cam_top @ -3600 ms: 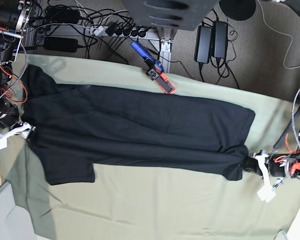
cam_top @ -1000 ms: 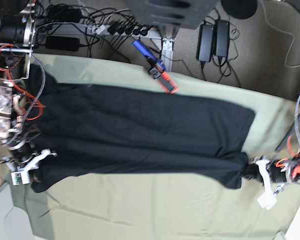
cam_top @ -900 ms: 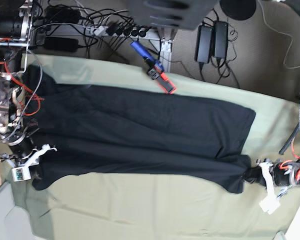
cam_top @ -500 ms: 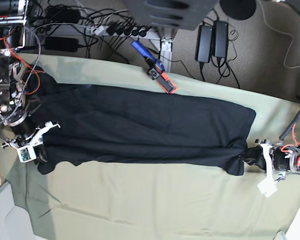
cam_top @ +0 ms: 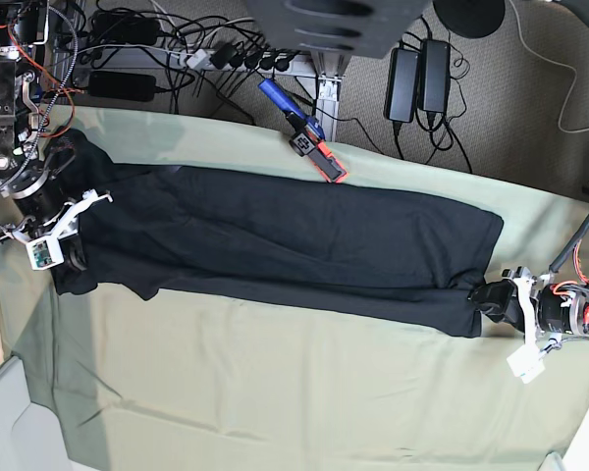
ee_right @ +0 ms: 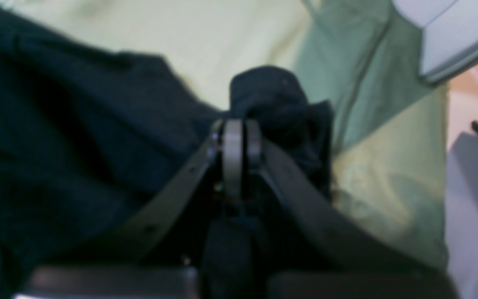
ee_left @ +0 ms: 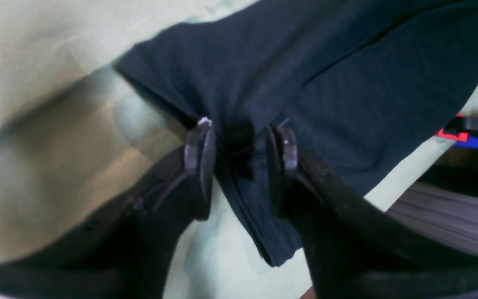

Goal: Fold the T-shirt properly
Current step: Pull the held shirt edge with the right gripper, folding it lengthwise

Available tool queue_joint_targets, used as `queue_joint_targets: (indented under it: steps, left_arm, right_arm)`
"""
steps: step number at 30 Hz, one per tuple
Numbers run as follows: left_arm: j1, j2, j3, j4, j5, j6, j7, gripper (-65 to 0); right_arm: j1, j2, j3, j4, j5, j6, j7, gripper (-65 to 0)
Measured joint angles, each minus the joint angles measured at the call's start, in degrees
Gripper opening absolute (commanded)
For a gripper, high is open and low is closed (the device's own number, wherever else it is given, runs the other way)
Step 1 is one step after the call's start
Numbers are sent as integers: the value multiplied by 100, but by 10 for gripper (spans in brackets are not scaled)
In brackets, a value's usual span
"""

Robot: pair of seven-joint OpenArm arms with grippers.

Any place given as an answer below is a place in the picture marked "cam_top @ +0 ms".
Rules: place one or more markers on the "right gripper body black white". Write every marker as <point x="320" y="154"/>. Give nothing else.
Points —
<point x="61" y="225"/>

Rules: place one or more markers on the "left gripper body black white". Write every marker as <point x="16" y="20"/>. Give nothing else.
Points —
<point x="555" y="308"/>

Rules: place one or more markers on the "dark navy T-shirt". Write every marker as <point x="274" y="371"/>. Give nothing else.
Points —
<point x="395" y="255"/>

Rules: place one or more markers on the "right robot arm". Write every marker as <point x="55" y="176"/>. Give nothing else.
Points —
<point x="33" y="158"/>

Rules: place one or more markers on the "black power brick left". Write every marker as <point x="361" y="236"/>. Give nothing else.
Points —
<point x="124" y="86"/>

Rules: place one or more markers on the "light green table cloth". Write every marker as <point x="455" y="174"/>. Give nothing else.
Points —
<point x="189" y="381"/>

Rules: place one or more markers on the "grey white bin corner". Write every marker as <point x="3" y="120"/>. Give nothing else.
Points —
<point x="30" y="434"/>

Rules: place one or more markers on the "blue orange bar clamp centre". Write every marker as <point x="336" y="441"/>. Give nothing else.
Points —
<point x="308" y="140"/>

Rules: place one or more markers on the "black power brick pair inner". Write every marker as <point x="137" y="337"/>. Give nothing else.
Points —
<point x="402" y="83"/>

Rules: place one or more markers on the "black power brick pair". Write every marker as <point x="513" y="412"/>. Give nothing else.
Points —
<point x="435" y="78"/>
<point x="402" y="83"/>

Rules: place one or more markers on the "white power strip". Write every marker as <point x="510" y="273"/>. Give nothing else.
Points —
<point x="226" y="58"/>

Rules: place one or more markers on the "black power brick pair outer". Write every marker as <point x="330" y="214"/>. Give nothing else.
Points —
<point x="435" y="78"/>

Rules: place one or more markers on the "black round lamp base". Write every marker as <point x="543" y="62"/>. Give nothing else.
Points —
<point x="471" y="19"/>

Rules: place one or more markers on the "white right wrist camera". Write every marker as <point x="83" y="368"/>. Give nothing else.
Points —
<point x="44" y="253"/>

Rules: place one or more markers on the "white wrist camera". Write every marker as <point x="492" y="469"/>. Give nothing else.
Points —
<point x="527" y="363"/>
<point x="44" y="253"/>

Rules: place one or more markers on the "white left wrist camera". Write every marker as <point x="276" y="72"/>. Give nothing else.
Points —
<point x="527" y="363"/>

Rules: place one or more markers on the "grey overhead camera mount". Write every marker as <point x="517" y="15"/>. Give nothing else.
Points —
<point x="364" y="28"/>

